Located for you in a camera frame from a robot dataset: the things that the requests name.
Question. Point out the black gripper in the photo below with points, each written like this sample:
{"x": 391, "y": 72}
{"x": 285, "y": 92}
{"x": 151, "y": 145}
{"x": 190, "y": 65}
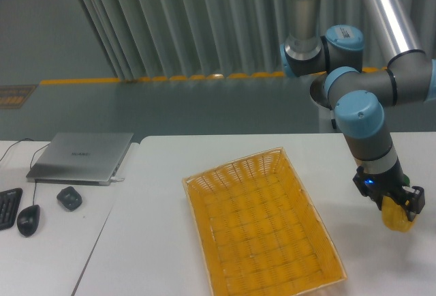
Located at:
{"x": 390, "y": 183}

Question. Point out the yellow bell pepper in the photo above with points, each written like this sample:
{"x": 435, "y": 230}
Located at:
{"x": 394, "y": 216}

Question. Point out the green bell pepper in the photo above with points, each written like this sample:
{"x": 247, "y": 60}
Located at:
{"x": 406, "y": 180}

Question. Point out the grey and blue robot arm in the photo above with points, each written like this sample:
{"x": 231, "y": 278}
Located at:
{"x": 357, "y": 100}

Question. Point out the yellow wicker basket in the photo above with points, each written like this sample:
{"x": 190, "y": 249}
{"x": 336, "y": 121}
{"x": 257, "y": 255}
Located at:
{"x": 259, "y": 230}

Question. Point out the grey pleated curtain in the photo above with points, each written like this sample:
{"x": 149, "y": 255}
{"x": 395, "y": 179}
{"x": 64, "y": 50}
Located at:
{"x": 188, "y": 38}

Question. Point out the silver closed laptop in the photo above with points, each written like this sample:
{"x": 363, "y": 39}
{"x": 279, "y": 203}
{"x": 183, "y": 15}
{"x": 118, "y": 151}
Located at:
{"x": 81, "y": 158}

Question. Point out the small black gadget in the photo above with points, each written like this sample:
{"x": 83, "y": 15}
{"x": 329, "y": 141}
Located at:
{"x": 69, "y": 198}

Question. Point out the black computer mouse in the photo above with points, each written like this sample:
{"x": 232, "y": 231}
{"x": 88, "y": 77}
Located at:
{"x": 28, "y": 220}

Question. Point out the black keyboard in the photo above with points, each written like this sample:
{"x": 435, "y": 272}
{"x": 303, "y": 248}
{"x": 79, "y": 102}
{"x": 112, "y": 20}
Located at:
{"x": 9, "y": 204}

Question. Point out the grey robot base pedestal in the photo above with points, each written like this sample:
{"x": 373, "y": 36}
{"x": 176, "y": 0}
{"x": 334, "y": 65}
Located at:
{"x": 326, "y": 118}

